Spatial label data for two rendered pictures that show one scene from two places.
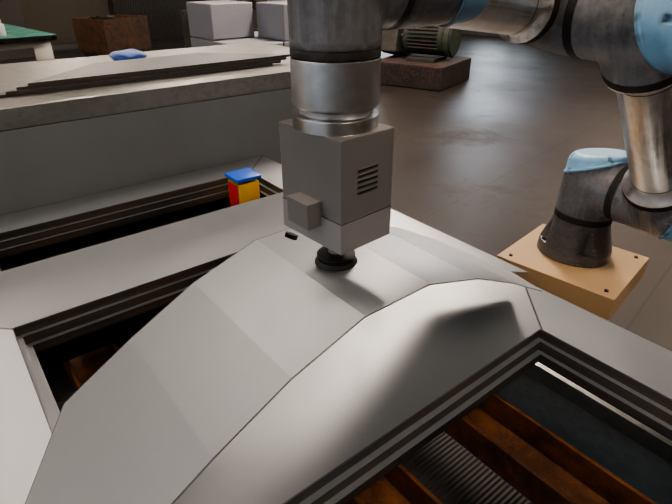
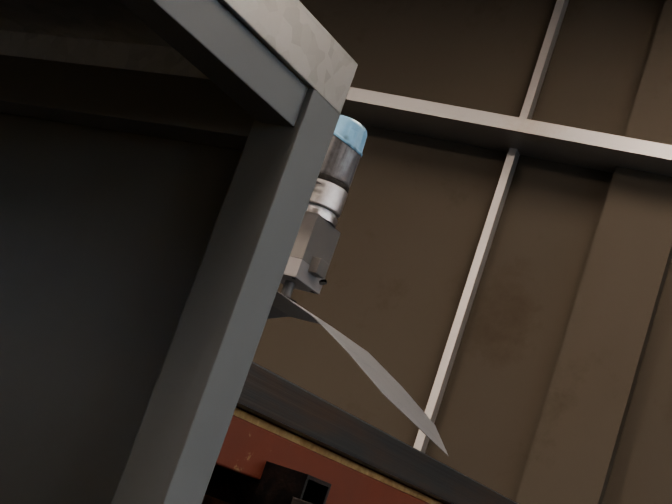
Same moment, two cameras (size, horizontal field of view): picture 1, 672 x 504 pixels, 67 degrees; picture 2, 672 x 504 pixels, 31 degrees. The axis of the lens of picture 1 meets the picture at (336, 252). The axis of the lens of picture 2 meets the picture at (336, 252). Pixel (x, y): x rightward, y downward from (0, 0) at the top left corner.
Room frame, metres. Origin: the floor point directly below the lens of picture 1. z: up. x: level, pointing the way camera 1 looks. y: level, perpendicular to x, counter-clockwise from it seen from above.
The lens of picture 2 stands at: (0.98, 1.72, 0.73)
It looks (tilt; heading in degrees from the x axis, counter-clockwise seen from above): 12 degrees up; 251
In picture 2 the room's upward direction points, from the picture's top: 19 degrees clockwise
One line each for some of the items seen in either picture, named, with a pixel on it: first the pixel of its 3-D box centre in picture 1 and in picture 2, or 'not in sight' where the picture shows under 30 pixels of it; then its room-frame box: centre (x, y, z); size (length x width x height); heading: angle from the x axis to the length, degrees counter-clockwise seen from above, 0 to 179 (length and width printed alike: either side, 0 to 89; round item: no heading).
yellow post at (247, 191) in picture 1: (246, 219); not in sight; (1.06, 0.21, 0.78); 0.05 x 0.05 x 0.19; 38
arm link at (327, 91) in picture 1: (333, 84); (319, 199); (0.44, 0.00, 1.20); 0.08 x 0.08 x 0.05
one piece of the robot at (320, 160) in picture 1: (324, 175); (308, 247); (0.44, 0.01, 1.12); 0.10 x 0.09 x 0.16; 132
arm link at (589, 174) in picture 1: (596, 181); not in sight; (0.99, -0.54, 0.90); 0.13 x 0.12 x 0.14; 36
